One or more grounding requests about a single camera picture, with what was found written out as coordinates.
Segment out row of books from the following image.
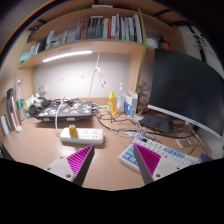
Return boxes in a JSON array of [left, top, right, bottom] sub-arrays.
[[74, 14, 143, 44]]

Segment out clear sanitizer bottle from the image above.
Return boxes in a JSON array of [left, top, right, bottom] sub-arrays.
[[117, 83, 125, 112]]

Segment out clear water bottle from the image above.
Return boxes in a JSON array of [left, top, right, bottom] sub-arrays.
[[16, 80, 26, 122]]

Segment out yellow charger plug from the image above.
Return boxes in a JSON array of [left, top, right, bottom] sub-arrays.
[[69, 125, 78, 137]]

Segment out white charger cable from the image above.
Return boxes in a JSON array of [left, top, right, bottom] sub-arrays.
[[54, 96, 73, 135]]

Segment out blue white carton box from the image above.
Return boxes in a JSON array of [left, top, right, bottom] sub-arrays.
[[124, 91, 138, 115]]

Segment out led light bar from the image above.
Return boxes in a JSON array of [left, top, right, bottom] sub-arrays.
[[42, 50, 93, 63]]

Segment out black headphones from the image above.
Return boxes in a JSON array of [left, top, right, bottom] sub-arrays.
[[28, 97, 51, 117]]

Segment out black pouch case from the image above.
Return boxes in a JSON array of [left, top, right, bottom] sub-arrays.
[[139, 115, 173, 133]]

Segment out white power strip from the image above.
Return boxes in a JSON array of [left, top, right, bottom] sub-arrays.
[[60, 128, 104, 145]]

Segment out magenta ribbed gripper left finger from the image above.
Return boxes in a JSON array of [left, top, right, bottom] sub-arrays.
[[45, 145, 95, 186]]

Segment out wooden wall shelf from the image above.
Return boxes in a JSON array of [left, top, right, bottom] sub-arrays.
[[16, 7, 183, 98]]

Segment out yellow liquid bottle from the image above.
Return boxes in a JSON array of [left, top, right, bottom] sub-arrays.
[[107, 92, 116, 115]]

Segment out hanging white cable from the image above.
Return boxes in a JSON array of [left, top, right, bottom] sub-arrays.
[[88, 52, 106, 98]]

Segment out black computer monitor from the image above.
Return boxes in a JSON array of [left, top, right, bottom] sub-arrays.
[[148, 49, 224, 139]]

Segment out white blue mechanical keyboard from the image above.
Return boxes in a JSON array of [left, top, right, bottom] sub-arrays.
[[119, 136, 201, 172]]

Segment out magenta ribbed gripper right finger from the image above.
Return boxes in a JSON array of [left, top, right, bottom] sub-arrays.
[[133, 144, 196, 185]]

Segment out laptop with stickers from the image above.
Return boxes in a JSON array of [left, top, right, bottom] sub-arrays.
[[36, 101, 92, 121]]

